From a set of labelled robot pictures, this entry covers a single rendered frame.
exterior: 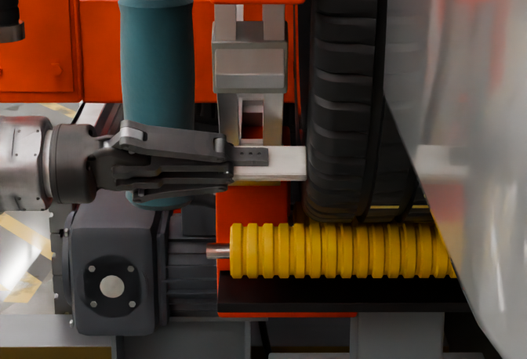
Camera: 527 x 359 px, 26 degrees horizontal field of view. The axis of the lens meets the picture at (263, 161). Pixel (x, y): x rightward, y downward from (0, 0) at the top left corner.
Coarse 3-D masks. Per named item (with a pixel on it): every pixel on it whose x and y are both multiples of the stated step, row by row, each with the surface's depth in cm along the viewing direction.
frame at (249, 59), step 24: (216, 24) 97; (240, 24) 99; (264, 24) 97; (216, 48) 98; (240, 48) 98; (264, 48) 98; (288, 48) 98; (216, 72) 99; (240, 72) 99; (264, 72) 99; (216, 96) 102; (240, 96) 137; (264, 96) 102; (240, 120) 128; (264, 120) 106; (240, 144) 116; (264, 144) 110
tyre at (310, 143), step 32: (320, 0) 92; (352, 0) 91; (384, 0) 92; (320, 32) 93; (352, 32) 92; (384, 32) 93; (320, 64) 94; (352, 64) 94; (320, 96) 96; (352, 96) 95; (320, 128) 99; (352, 128) 98; (384, 128) 98; (320, 160) 102; (352, 160) 101; (384, 160) 101; (320, 192) 106; (352, 192) 106; (384, 192) 107; (416, 192) 106
